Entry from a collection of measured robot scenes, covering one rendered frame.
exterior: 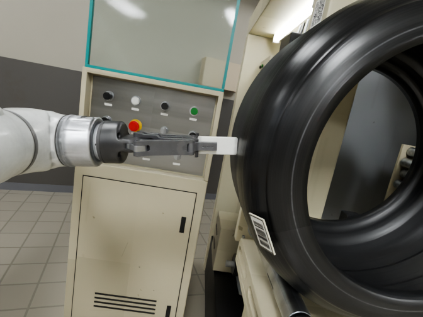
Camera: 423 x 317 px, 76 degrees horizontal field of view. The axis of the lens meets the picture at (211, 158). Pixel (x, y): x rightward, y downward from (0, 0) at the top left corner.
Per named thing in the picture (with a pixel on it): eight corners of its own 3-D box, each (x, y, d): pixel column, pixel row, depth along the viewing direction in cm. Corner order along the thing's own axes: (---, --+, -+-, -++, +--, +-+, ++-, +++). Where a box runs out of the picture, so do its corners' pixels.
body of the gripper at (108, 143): (90, 122, 43) (150, 124, 43) (109, 119, 51) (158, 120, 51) (93, 168, 44) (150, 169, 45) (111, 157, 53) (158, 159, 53)
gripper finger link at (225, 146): (197, 136, 48) (197, 136, 47) (236, 137, 48) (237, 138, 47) (197, 153, 49) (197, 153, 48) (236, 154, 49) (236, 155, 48)
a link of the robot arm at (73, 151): (79, 113, 51) (111, 114, 51) (82, 160, 53) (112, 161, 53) (53, 116, 42) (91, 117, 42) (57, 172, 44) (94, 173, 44)
